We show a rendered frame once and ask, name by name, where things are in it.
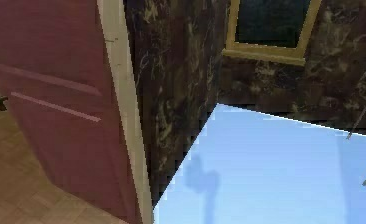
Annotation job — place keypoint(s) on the yellow framed window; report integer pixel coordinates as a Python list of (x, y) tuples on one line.
[(271, 26)]

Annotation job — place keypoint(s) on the reddish brown room door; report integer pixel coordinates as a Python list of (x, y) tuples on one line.
[(57, 83)]

